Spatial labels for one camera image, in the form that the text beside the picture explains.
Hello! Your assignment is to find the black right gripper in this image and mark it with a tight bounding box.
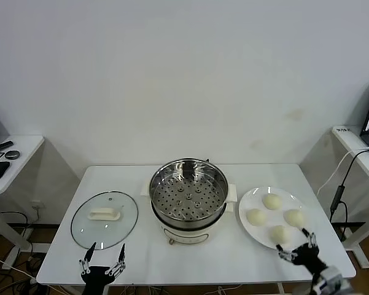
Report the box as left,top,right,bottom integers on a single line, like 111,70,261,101
275,227,328,274

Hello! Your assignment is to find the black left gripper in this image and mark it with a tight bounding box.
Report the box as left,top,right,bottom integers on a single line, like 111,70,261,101
79,242,127,295

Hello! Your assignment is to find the white steamed baozi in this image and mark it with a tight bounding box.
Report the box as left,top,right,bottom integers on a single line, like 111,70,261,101
262,193,283,212
283,209,305,228
269,225,291,245
246,208,267,227

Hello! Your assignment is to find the glass pot lid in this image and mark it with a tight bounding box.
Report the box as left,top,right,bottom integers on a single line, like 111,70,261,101
70,191,139,250

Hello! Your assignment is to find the stainless steel steamer basket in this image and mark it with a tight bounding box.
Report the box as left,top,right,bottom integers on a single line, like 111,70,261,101
149,157,230,224

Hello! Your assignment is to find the white round plate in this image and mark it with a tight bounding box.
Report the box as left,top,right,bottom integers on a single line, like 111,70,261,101
238,186,313,250

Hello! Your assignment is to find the white side table with laptop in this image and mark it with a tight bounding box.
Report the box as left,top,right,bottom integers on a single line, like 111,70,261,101
330,125,369,269

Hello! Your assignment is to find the white side table with mouse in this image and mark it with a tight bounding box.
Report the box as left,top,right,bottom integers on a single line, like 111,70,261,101
0,134,45,250

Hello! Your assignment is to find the black cable with adapter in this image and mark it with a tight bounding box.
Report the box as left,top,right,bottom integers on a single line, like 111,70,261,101
328,149,369,241

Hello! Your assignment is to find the white charging cable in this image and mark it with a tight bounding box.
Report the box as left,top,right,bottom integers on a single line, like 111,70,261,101
316,147,369,196

